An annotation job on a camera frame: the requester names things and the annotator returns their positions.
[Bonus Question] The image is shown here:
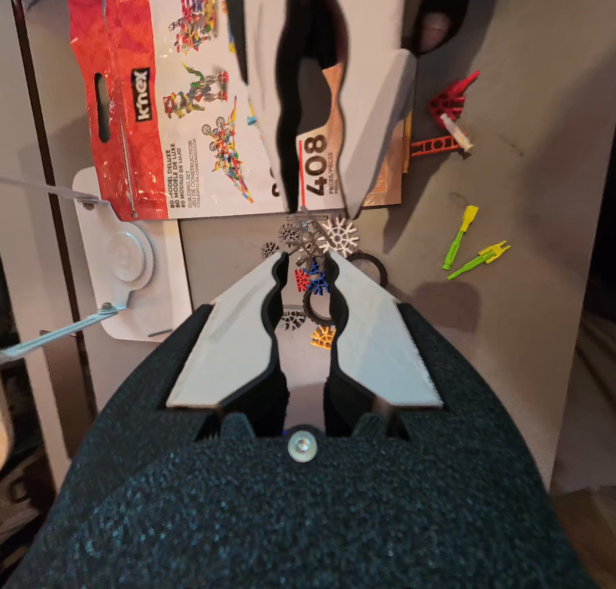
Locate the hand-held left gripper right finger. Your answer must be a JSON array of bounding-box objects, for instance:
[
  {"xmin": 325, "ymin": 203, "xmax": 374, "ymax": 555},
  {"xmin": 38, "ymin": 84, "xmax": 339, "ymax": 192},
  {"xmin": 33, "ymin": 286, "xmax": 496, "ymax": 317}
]
[{"xmin": 327, "ymin": 251, "xmax": 444, "ymax": 412}]

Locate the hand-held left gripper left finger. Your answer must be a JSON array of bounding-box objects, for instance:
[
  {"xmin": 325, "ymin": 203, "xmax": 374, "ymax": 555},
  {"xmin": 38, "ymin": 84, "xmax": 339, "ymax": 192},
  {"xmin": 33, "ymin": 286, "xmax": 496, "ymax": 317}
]
[{"xmin": 165, "ymin": 251, "xmax": 289, "ymax": 411}]

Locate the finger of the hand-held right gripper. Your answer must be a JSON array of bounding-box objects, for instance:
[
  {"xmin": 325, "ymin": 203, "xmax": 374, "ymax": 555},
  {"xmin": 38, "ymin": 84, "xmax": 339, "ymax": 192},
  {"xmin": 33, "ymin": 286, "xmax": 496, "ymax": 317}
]
[
  {"xmin": 332, "ymin": 0, "xmax": 418, "ymax": 219},
  {"xmin": 241, "ymin": 0, "xmax": 301, "ymax": 214}
]

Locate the lime green rod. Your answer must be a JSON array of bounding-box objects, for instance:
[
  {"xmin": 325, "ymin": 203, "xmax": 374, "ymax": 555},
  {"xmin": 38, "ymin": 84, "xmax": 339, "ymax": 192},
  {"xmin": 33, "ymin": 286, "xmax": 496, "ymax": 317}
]
[
  {"xmin": 442, "ymin": 227, "xmax": 466, "ymax": 271},
  {"xmin": 447, "ymin": 253, "xmax": 489, "ymax": 282}
]

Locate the black toy tire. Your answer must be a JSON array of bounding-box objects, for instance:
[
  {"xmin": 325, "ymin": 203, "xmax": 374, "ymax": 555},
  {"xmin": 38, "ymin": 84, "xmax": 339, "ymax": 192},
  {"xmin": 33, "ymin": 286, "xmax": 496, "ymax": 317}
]
[
  {"xmin": 346, "ymin": 252, "xmax": 388, "ymax": 286},
  {"xmin": 302, "ymin": 288, "xmax": 338, "ymax": 327}
]

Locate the red connector on white rod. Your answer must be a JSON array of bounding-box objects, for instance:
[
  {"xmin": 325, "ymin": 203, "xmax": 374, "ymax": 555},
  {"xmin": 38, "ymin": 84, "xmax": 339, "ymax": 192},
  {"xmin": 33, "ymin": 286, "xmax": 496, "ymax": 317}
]
[{"xmin": 427, "ymin": 69, "xmax": 482, "ymax": 153}]

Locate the white snowflake connector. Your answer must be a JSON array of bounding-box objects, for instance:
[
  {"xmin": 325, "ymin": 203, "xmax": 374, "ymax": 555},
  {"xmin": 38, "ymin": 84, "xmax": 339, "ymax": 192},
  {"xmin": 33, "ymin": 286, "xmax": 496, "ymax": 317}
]
[{"xmin": 319, "ymin": 216, "xmax": 361, "ymax": 259}]

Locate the white document stand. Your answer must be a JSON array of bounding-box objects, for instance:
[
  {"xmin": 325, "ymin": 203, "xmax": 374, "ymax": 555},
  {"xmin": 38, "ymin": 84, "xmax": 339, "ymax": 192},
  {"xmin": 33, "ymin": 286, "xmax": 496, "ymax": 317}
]
[{"xmin": 0, "ymin": 166, "xmax": 193, "ymax": 363}]

